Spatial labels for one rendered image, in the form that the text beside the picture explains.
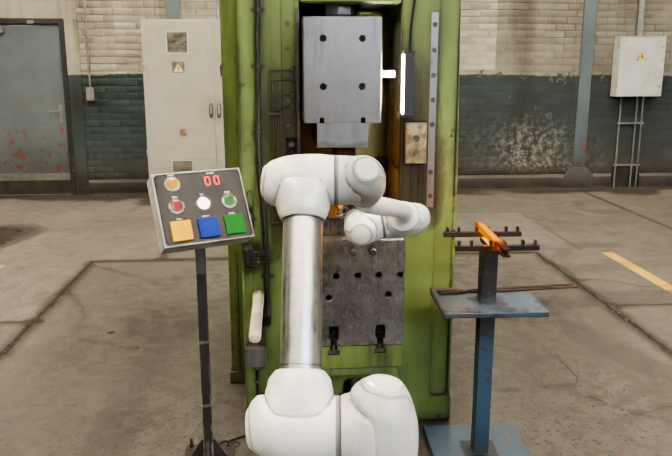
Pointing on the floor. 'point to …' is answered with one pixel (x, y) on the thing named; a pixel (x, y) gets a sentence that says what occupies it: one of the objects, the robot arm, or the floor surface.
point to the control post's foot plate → (209, 448)
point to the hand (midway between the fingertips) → (350, 208)
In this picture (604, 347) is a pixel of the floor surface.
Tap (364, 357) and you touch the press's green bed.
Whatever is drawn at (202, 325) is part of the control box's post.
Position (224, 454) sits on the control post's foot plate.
